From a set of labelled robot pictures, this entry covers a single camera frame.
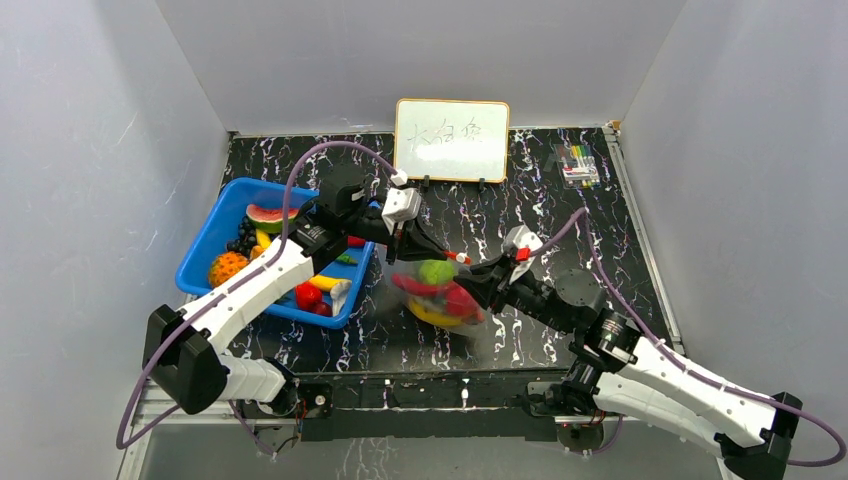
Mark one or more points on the small whiteboard yellow frame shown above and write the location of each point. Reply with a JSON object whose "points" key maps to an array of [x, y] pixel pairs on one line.
{"points": [[452, 140]]}

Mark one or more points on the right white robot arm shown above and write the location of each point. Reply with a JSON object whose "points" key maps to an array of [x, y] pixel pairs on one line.
{"points": [[618, 369]]}

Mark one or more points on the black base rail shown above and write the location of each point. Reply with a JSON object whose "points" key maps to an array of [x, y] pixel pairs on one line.
{"points": [[421, 404]]}

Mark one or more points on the blue plastic bin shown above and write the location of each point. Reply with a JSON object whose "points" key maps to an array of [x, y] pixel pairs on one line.
{"points": [[221, 227]]}

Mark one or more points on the green toy chili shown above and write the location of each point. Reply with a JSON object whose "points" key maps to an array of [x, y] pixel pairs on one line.
{"points": [[347, 259]]}

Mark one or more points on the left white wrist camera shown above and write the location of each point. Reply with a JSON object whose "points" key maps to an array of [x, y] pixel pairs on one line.
{"points": [[402, 202]]}

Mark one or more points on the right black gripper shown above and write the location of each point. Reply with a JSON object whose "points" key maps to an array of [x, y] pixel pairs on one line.
{"points": [[501, 277]]}

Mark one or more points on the marker pen pack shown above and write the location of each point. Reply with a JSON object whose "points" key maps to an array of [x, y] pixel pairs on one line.
{"points": [[577, 165]]}

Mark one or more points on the green toy cabbage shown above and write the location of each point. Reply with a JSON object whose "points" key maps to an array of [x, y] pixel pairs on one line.
{"points": [[436, 272]]}

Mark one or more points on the red toy chili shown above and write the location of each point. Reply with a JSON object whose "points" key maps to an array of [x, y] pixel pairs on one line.
{"points": [[355, 242], [411, 286]]}

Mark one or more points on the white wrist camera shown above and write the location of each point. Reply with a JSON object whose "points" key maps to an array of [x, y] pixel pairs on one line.
{"points": [[519, 244], [402, 202]]}

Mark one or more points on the white toy radish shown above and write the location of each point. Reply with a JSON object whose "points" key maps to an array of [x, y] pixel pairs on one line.
{"points": [[339, 294]]}

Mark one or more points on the orange bumpy toy fruit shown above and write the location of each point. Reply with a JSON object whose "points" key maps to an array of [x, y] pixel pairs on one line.
{"points": [[224, 267]]}

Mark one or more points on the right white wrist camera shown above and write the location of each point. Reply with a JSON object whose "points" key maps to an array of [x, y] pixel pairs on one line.
{"points": [[519, 244]]}

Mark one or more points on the red toy pepper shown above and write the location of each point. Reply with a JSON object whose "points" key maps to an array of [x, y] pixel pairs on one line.
{"points": [[307, 296]]}

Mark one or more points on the dark red toy cherry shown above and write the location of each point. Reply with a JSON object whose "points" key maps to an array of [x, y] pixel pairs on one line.
{"points": [[322, 309]]}

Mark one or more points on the clear orange zip bag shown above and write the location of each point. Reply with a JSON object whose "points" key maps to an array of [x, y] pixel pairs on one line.
{"points": [[461, 262]]}

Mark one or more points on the red toy apple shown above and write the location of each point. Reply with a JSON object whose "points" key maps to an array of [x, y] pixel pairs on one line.
{"points": [[459, 303]]}

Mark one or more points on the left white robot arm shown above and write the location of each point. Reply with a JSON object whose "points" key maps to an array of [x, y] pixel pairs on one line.
{"points": [[185, 348]]}

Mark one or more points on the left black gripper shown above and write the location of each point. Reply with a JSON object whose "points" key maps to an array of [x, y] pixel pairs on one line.
{"points": [[411, 244]]}

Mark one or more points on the toy watermelon slice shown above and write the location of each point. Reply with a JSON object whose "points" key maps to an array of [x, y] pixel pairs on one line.
{"points": [[269, 220]]}

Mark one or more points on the dark toy grapes bunch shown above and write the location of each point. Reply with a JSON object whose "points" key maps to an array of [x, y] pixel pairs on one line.
{"points": [[246, 238]]}

